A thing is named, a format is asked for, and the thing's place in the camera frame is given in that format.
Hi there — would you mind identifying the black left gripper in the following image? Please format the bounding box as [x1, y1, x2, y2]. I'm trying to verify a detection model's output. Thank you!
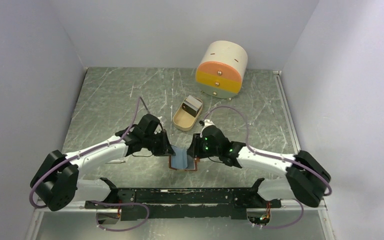
[143, 129, 176, 157]

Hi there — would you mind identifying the brown leather card holder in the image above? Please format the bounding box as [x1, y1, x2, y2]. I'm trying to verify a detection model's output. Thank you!
[168, 145, 198, 171]

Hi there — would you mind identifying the beige oval card tray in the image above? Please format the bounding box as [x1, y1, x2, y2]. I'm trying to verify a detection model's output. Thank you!
[172, 97, 204, 132]

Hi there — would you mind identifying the stack of credit cards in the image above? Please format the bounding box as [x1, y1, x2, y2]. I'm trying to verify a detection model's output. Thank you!
[181, 95, 203, 117]

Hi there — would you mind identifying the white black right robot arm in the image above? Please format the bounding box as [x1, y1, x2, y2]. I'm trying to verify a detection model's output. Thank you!
[186, 125, 331, 208]

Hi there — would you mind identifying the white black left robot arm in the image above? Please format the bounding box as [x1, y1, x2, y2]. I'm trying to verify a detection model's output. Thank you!
[29, 113, 176, 212]

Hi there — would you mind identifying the white pen on table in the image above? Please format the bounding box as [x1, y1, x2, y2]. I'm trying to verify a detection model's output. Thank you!
[106, 160, 126, 164]

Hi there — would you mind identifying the round mini drawer cabinet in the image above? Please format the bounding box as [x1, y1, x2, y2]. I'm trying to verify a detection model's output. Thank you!
[195, 40, 248, 99]

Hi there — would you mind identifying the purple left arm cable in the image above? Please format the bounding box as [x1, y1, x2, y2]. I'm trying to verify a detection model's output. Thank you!
[28, 96, 153, 210]

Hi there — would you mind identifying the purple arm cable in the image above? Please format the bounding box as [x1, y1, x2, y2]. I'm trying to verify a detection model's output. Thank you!
[200, 105, 333, 230]
[28, 96, 153, 210]

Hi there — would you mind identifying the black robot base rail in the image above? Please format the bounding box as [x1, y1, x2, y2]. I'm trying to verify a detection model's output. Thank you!
[84, 187, 281, 221]

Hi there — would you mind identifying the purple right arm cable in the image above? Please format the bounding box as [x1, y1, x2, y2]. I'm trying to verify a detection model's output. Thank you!
[200, 105, 333, 230]

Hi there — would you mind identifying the aluminium frame rail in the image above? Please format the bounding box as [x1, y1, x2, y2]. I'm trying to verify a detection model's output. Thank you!
[272, 70, 337, 240]

